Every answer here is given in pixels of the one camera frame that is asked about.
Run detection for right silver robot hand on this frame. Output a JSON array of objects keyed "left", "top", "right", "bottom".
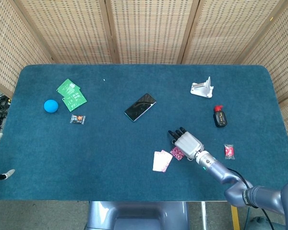
[{"left": 168, "top": 126, "right": 205, "bottom": 161}]

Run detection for pink patterned card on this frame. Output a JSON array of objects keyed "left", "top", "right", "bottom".
[
  {"left": 158, "top": 149, "right": 173, "bottom": 173},
  {"left": 152, "top": 150, "right": 168, "bottom": 172},
  {"left": 170, "top": 146, "right": 185, "bottom": 161}
]

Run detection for black bottle red cap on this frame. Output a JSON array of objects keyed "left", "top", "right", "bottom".
[{"left": 213, "top": 104, "right": 228, "bottom": 128}]

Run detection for red snack packet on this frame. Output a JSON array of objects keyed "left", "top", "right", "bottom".
[{"left": 223, "top": 143, "right": 236, "bottom": 160}]

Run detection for white folding phone stand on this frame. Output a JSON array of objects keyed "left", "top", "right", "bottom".
[{"left": 190, "top": 76, "right": 215, "bottom": 98}]

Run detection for black smartphone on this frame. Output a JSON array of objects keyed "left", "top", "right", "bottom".
[{"left": 124, "top": 93, "right": 157, "bottom": 123}]

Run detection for blue ball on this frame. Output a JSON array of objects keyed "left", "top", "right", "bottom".
[{"left": 43, "top": 99, "right": 59, "bottom": 114}]

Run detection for white table leg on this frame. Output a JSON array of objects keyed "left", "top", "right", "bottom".
[{"left": 201, "top": 202, "right": 206, "bottom": 230}]

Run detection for black wrapped candy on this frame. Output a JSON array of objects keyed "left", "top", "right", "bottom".
[{"left": 70, "top": 114, "right": 86, "bottom": 125}]

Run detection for green sachet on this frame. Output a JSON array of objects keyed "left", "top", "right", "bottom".
[
  {"left": 57, "top": 78, "right": 81, "bottom": 96},
  {"left": 61, "top": 90, "right": 88, "bottom": 112}
]

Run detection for grey-blue robot torso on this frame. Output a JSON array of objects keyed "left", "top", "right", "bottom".
[{"left": 86, "top": 201, "right": 190, "bottom": 230}]

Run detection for woven bamboo folding screen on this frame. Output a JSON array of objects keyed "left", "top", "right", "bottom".
[{"left": 0, "top": 0, "right": 288, "bottom": 156}]

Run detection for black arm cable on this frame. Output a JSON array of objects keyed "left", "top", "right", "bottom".
[{"left": 227, "top": 168, "right": 273, "bottom": 226}]

